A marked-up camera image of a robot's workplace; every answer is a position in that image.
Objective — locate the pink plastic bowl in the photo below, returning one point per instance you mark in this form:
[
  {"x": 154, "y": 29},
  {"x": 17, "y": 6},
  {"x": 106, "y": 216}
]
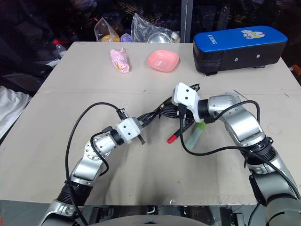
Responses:
[{"x": 163, "y": 61}]

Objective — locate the small white bottle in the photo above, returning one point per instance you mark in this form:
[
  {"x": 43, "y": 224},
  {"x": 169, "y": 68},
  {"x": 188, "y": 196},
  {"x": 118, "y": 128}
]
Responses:
[{"x": 175, "y": 37}]

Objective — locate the clear bottle red cap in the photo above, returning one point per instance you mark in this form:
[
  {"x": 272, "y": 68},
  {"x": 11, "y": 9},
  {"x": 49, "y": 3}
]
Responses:
[{"x": 58, "y": 48}]

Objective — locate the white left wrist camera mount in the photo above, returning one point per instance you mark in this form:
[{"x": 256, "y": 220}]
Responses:
[{"x": 128, "y": 130}]

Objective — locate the red capped marker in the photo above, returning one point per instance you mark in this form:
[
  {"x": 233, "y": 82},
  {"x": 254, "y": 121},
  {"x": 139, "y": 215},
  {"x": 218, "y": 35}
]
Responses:
[{"x": 172, "y": 139}]

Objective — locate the metal upright pole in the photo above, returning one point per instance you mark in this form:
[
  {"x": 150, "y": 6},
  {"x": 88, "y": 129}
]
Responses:
[{"x": 187, "y": 21}]

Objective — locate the clear bag with orange item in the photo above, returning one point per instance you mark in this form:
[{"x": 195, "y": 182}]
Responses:
[{"x": 108, "y": 33}]

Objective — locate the blue topped black box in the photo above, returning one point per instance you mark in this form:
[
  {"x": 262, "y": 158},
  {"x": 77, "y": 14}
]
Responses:
[{"x": 237, "y": 47}]

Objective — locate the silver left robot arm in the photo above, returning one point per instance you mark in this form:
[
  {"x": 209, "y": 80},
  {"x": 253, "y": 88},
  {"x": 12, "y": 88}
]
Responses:
[{"x": 87, "y": 167}]

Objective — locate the pink crumpled toy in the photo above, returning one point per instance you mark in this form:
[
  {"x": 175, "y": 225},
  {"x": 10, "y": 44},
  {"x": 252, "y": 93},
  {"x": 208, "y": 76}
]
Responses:
[{"x": 121, "y": 61}]

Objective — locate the green highlighter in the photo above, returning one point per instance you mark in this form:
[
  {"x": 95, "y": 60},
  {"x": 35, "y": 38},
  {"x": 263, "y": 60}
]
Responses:
[{"x": 195, "y": 136}]

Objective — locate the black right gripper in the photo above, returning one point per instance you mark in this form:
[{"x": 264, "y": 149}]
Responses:
[{"x": 188, "y": 115}]

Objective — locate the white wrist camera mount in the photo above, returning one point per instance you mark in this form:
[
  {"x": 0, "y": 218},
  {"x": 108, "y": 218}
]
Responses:
[
  {"x": 128, "y": 130},
  {"x": 185, "y": 94}
]

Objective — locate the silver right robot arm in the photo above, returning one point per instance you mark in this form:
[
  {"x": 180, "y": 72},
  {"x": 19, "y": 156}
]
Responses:
[{"x": 242, "y": 124}]

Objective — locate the purple plastic item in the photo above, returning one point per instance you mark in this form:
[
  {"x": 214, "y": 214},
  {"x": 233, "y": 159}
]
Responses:
[{"x": 125, "y": 37}]

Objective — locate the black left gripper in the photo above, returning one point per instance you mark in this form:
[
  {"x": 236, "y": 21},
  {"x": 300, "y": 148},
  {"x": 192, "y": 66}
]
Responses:
[{"x": 138, "y": 124}]

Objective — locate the steel bowl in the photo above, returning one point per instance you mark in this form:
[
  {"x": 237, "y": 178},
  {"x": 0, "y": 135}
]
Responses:
[{"x": 159, "y": 38}]

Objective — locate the clear crumpled plastic bag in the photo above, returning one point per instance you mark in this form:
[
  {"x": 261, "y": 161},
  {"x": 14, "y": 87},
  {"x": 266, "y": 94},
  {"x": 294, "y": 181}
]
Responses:
[{"x": 143, "y": 27}]

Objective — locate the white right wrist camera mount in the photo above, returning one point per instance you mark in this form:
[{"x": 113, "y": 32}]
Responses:
[{"x": 185, "y": 94}]

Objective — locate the white cloth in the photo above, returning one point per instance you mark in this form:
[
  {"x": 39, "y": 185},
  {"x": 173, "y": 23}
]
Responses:
[{"x": 11, "y": 106}]

